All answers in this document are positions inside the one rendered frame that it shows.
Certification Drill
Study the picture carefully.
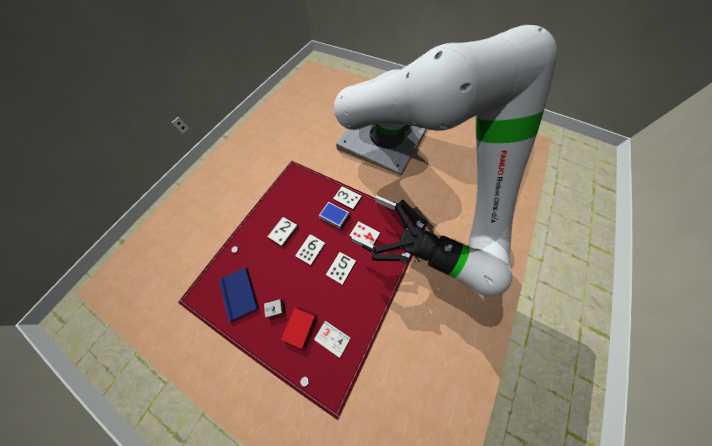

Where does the blue-backed playing card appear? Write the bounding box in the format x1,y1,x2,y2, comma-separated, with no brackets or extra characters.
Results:
319,201,349,226

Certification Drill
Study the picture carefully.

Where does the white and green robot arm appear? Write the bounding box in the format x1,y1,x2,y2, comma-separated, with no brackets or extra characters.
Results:
334,25,557,296

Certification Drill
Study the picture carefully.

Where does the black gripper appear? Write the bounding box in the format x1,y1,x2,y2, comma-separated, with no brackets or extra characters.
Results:
352,195,438,264

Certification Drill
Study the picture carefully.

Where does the blue notebook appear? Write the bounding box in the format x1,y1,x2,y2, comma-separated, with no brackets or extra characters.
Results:
219,267,258,322

